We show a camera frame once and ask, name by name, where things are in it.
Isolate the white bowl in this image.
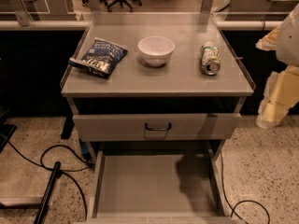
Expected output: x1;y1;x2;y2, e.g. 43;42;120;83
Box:
138;36;175;67

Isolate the green soda can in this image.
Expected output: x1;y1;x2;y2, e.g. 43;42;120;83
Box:
200;42;221;76

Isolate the black floor cable right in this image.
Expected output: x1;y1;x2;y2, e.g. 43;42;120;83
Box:
220;152;271;224

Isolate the black floor cable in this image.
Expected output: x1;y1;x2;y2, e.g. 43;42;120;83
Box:
220;152;271;224
0;133;95;220

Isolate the grey drawer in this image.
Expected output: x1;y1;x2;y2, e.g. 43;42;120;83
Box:
73;113;241;142
87;149;245;224

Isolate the black floor cable left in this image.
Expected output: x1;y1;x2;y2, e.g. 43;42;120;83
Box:
0;133;95;220

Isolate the white horizontal rail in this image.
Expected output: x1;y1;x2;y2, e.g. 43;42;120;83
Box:
0;21;281;31

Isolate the grey top drawer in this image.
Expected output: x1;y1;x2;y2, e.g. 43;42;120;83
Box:
73;113;241;142

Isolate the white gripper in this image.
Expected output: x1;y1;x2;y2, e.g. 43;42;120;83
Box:
256;4;299;129

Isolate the blue chip bag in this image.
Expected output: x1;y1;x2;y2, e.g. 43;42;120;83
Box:
68;37;128;78

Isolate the grey drawer cabinet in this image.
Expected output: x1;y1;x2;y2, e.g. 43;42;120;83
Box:
59;12;257;161

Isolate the black metal bar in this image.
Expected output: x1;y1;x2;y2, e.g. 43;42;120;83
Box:
34;161;61;224

